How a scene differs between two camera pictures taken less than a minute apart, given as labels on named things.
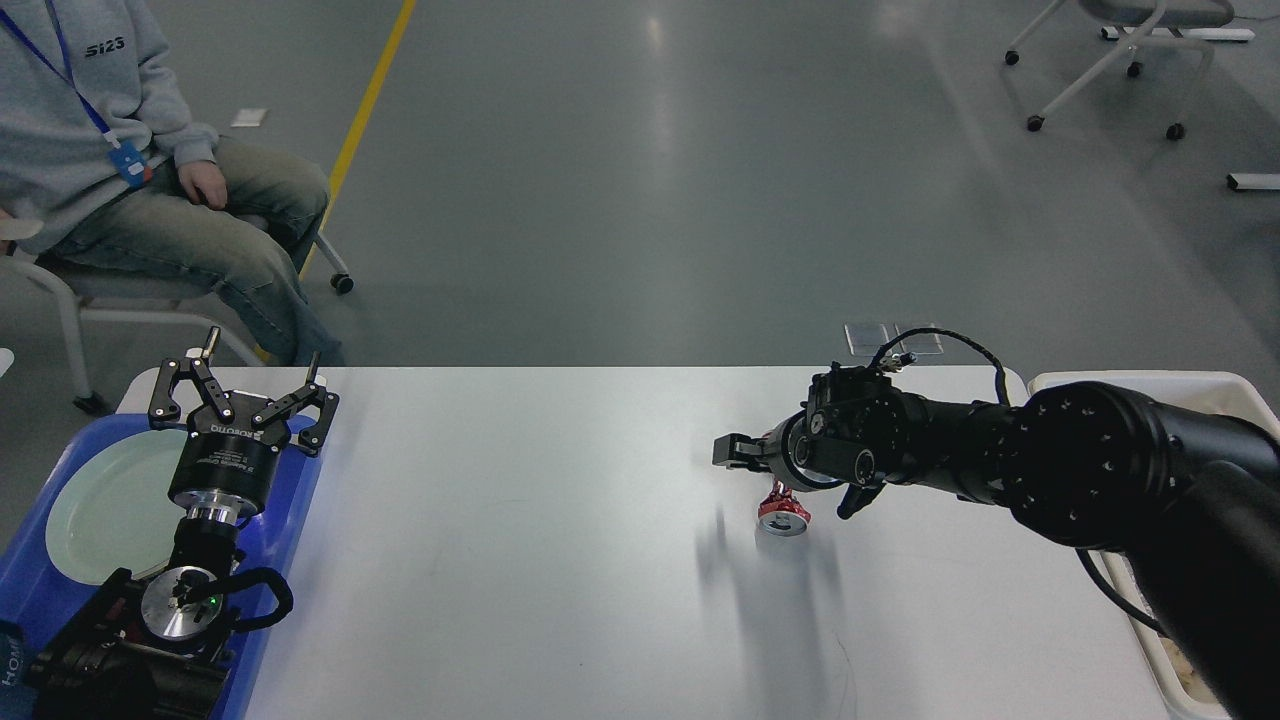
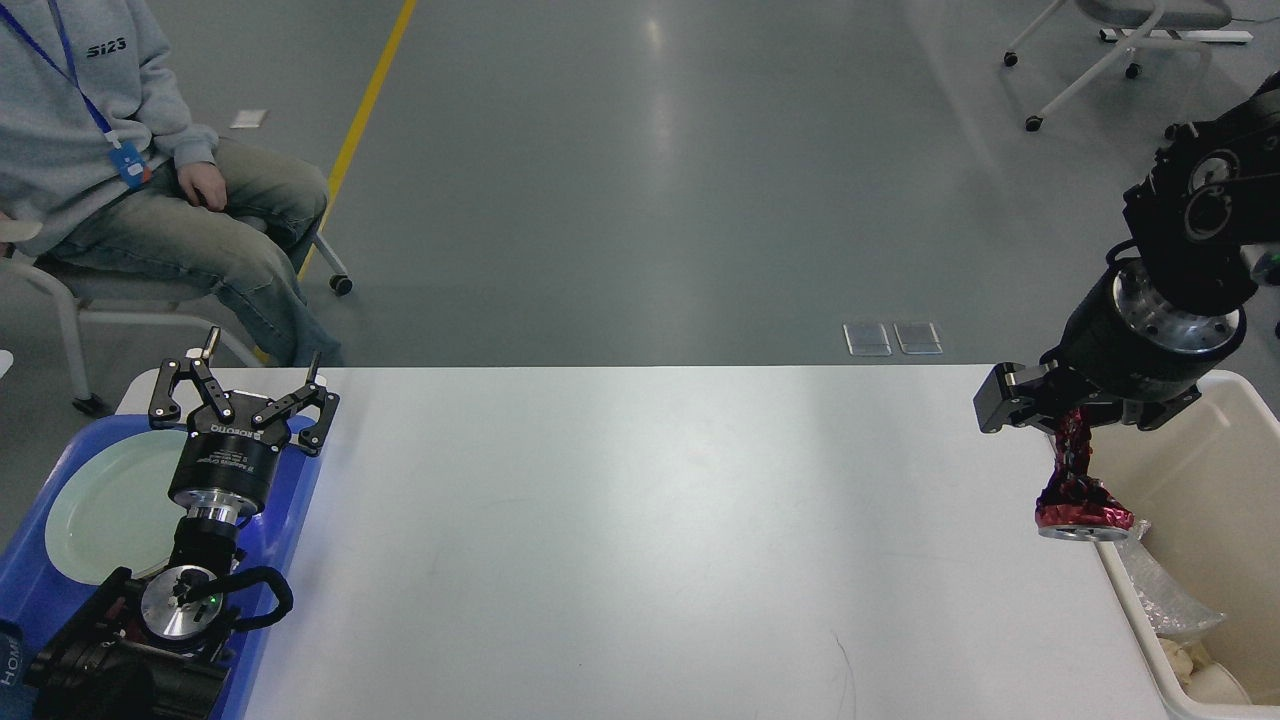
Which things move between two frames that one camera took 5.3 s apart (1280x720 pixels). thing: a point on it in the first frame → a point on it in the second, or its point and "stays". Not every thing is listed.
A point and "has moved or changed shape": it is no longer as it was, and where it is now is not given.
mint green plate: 114,510 stays
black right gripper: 808,454 → 1119,340
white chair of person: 98,298 stays
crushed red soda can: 781,514 has moved or changed shape
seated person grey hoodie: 103,163 stays
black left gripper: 221,468 stays
